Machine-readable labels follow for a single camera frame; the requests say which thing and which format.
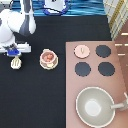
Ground black burner back right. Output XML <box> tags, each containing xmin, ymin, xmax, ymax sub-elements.
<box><xmin>96</xmin><ymin>45</ymin><xmax>111</xmax><ymax>58</ymax></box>

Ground red strawberry in pot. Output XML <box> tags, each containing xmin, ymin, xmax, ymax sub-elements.
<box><xmin>44</xmin><ymin>54</ymin><xmax>54</xmax><ymax>62</ymax></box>

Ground grey frying pan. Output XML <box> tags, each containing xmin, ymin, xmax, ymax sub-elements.
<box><xmin>76</xmin><ymin>87</ymin><xmax>128</xmax><ymax>128</ymax></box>

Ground pink pot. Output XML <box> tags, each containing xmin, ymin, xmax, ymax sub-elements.
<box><xmin>40</xmin><ymin>49</ymin><xmax>58</xmax><ymax>70</ymax></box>

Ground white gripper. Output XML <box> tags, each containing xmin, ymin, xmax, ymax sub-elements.
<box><xmin>0</xmin><ymin>42</ymin><xmax>31</xmax><ymax>56</ymax></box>

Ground cream round plate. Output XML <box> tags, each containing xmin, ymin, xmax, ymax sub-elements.
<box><xmin>40</xmin><ymin>57</ymin><xmax>58</xmax><ymax>70</ymax></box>

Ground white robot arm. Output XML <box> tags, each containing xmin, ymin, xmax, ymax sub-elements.
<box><xmin>0</xmin><ymin>0</ymin><xmax>36</xmax><ymax>56</ymax></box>

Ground pink stove top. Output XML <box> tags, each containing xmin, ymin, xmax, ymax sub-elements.
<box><xmin>66</xmin><ymin>41</ymin><xmax>128</xmax><ymax>128</ymax></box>

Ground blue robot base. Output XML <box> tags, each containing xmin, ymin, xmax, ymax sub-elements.
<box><xmin>43</xmin><ymin>0</ymin><xmax>68</xmax><ymax>15</ymax></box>

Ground black burner front right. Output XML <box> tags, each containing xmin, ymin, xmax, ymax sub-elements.
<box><xmin>98</xmin><ymin>62</ymin><xmax>115</xmax><ymax>76</ymax></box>

